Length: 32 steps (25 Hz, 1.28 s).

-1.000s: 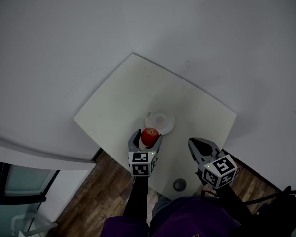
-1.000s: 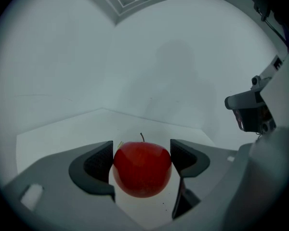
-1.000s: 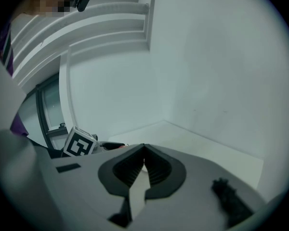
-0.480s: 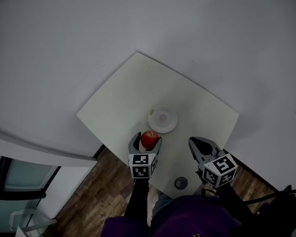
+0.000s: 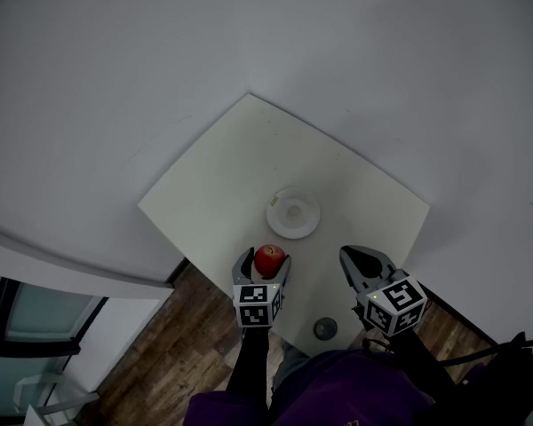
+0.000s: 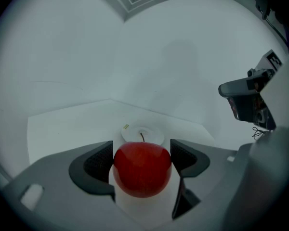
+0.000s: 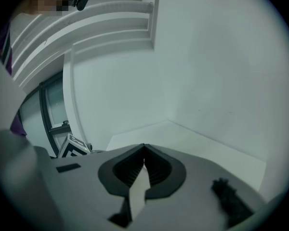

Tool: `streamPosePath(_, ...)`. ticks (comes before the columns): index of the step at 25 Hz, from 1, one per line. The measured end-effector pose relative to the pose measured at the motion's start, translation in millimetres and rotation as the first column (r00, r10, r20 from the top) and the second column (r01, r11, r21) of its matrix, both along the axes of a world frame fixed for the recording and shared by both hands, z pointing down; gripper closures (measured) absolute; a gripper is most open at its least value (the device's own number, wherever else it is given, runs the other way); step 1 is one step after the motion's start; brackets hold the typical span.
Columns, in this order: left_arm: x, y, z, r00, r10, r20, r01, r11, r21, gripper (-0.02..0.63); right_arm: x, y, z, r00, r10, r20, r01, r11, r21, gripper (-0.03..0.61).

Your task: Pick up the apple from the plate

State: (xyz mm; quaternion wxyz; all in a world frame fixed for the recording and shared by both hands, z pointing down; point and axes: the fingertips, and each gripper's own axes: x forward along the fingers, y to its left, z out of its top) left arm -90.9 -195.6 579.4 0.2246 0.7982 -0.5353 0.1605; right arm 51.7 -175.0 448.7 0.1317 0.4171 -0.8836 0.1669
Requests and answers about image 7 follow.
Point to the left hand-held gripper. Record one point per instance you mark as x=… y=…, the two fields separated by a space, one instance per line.
x=72 y=148

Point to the white table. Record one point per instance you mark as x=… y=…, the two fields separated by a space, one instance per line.
x=207 y=153

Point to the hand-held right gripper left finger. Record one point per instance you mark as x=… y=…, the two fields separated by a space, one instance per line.
x=86 y=191

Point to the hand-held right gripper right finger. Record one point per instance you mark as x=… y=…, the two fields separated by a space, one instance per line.
x=195 y=201

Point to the person's purple shirt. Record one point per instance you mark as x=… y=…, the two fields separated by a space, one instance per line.
x=4 y=47

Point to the black framed glass window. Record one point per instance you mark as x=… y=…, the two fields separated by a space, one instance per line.
x=55 y=105

